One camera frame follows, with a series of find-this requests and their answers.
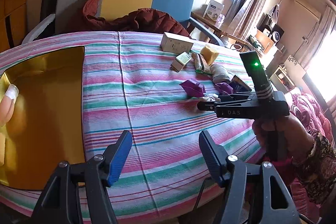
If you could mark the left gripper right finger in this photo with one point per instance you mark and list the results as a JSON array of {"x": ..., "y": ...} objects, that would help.
[{"x": 215, "y": 158}]

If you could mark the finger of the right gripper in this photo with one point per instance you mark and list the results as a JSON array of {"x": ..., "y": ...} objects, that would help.
[
  {"x": 240, "y": 96},
  {"x": 206, "y": 106}
]

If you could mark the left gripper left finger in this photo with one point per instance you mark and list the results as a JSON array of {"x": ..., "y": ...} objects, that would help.
[{"x": 115, "y": 157}]

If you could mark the blue tissue packet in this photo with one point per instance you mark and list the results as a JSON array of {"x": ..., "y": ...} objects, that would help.
[{"x": 239, "y": 85}]

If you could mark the green snack bar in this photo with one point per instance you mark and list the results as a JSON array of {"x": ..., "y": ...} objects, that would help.
[{"x": 201, "y": 66}]

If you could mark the yellow sponge piece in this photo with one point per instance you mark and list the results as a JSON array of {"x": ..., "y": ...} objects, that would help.
[{"x": 209, "y": 54}]

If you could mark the green white small carton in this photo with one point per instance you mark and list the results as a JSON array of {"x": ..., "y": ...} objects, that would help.
[{"x": 180, "y": 61}]

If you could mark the white tall carton box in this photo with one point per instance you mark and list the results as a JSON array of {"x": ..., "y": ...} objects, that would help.
[{"x": 176, "y": 43}]

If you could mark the white plastic bag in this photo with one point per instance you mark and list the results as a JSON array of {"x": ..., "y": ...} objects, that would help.
[{"x": 211, "y": 98}]

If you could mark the floral sleeve forearm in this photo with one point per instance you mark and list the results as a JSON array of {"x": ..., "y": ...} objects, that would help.
[{"x": 317, "y": 171}]

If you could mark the person's right hand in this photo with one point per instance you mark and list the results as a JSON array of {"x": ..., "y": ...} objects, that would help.
[{"x": 296, "y": 140}]

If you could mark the person's left hand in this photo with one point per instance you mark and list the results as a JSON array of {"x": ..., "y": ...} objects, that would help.
[{"x": 8, "y": 103}]

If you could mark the striped pink green tablecloth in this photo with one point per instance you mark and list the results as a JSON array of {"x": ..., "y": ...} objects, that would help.
[{"x": 128, "y": 85}]

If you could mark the black speaker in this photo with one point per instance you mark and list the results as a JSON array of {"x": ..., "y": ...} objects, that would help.
[{"x": 276, "y": 33}]

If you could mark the gold tin box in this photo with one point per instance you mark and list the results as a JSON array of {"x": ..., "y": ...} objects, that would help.
[{"x": 46, "y": 126}]

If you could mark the wooden side desk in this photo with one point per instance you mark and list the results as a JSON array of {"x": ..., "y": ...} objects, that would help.
[{"x": 214, "y": 33}]

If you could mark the white product box on desk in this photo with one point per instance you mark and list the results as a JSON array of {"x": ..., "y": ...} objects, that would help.
[{"x": 213, "y": 10}]

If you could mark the dark red jacket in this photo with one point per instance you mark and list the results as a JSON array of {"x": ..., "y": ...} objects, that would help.
[{"x": 142, "y": 20}]

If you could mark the wooden wardrobe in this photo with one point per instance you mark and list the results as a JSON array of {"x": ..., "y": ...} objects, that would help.
[{"x": 13, "y": 23}]

